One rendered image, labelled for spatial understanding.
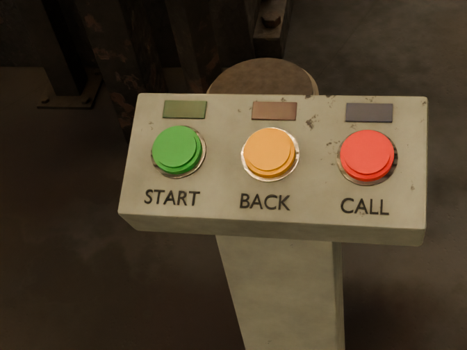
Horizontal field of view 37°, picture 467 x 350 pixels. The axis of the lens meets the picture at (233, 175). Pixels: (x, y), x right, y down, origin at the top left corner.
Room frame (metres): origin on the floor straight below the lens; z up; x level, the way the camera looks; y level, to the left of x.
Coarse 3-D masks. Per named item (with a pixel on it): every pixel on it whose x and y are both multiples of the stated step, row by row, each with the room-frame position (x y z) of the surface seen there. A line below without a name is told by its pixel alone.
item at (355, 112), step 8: (352, 104) 0.39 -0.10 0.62; (360, 104) 0.39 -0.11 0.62; (368, 104) 0.39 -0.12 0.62; (376, 104) 0.39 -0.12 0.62; (384, 104) 0.38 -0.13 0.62; (392, 104) 0.38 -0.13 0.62; (352, 112) 0.38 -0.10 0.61; (360, 112) 0.38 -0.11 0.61; (368, 112) 0.38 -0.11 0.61; (376, 112) 0.38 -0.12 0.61; (384, 112) 0.38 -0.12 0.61; (392, 112) 0.38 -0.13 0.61; (352, 120) 0.38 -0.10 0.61; (360, 120) 0.38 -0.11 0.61; (368, 120) 0.38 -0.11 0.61; (376, 120) 0.37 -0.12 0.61; (384, 120) 0.37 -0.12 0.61; (392, 120) 0.37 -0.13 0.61
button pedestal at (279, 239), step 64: (192, 128) 0.41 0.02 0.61; (256, 128) 0.40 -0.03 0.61; (320, 128) 0.38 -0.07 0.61; (384, 128) 0.37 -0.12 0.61; (128, 192) 0.38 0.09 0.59; (192, 192) 0.36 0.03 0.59; (256, 192) 0.35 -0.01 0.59; (320, 192) 0.33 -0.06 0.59; (384, 192) 0.32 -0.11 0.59; (256, 256) 0.34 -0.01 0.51; (320, 256) 0.33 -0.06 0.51; (256, 320) 0.35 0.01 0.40; (320, 320) 0.33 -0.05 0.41
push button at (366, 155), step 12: (360, 132) 0.36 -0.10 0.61; (372, 132) 0.36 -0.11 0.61; (348, 144) 0.35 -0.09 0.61; (360, 144) 0.35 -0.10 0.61; (372, 144) 0.35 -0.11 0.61; (384, 144) 0.35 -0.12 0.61; (348, 156) 0.35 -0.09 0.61; (360, 156) 0.34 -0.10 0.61; (372, 156) 0.34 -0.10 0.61; (384, 156) 0.34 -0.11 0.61; (348, 168) 0.34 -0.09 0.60; (360, 168) 0.33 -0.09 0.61; (372, 168) 0.33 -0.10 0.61; (384, 168) 0.33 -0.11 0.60; (360, 180) 0.33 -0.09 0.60; (372, 180) 0.33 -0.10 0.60
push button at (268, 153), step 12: (264, 132) 0.38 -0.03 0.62; (276, 132) 0.38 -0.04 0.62; (252, 144) 0.38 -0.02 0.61; (264, 144) 0.37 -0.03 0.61; (276, 144) 0.37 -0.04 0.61; (288, 144) 0.37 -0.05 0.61; (252, 156) 0.37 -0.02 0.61; (264, 156) 0.36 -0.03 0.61; (276, 156) 0.36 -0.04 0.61; (288, 156) 0.36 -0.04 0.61; (252, 168) 0.36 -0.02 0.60; (264, 168) 0.36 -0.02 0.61; (276, 168) 0.35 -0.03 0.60; (288, 168) 0.36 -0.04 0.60
